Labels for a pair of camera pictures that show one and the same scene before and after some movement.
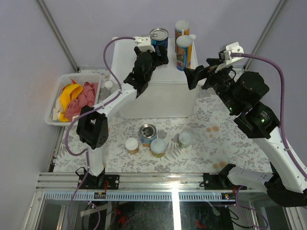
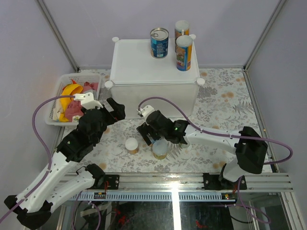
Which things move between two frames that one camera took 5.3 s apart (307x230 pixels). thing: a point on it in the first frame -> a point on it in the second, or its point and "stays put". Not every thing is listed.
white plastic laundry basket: (65, 80) stays put
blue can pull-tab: (159, 37) stays put
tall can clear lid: (183, 51) stays put
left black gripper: (159, 59) -> (119, 112)
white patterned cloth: (58, 109) stays put
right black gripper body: (221, 80) -> (160, 132)
